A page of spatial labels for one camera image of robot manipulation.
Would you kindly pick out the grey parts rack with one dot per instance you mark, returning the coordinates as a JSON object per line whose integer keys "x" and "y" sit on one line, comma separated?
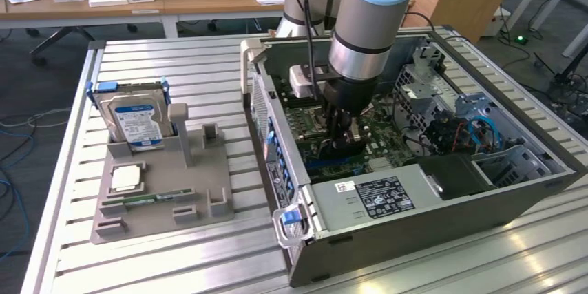
{"x": 170, "y": 177}

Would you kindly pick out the metal socket cover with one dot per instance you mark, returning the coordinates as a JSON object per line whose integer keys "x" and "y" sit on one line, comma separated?
{"x": 369, "y": 108}

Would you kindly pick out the green motherboard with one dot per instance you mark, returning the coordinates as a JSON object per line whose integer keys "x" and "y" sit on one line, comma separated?
{"x": 391, "y": 142}

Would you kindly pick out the black device with green light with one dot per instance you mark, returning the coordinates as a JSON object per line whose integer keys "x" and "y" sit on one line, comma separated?
{"x": 521, "y": 38}

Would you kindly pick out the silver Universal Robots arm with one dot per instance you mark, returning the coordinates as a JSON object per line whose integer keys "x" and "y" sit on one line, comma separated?
{"x": 367, "y": 15}

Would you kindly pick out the hard disk with blue label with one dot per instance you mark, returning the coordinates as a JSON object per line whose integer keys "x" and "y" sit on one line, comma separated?
{"x": 138, "y": 122}

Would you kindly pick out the green RAM stick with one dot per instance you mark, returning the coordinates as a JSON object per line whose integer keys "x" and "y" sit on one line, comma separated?
{"x": 147, "y": 199}

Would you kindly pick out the open dark PC case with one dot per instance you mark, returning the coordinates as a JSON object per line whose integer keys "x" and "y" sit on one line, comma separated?
{"x": 414, "y": 239}

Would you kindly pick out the silver CPU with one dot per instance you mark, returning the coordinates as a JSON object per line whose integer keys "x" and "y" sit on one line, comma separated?
{"x": 126, "y": 178}

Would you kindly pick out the low silver disk bay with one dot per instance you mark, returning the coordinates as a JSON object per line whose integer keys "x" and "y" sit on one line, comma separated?
{"x": 510, "y": 166}

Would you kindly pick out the silver chipset heat sink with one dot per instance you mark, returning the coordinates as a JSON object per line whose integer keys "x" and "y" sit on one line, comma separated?
{"x": 379, "y": 165}

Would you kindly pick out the CPU socket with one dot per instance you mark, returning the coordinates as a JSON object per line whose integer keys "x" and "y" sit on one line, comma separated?
{"x": 318, "y": 120}

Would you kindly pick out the tall perforated metal disk bay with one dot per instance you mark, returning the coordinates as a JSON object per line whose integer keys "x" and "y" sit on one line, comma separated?
{"x": 421, "y": 101}

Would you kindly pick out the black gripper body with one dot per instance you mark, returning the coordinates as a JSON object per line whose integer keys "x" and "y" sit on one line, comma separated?
{"x": 351, "y": 96}

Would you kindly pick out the black chair base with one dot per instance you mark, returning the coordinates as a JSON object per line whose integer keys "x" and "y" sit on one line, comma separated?
{"x": 59, "y": 37}

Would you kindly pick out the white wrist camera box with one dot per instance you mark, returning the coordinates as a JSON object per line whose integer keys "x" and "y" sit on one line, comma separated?
{"x": 303, "y": 84}

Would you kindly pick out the grey power supply unit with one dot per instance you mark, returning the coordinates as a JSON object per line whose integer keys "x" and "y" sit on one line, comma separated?
{"x": 335, "y": 211}

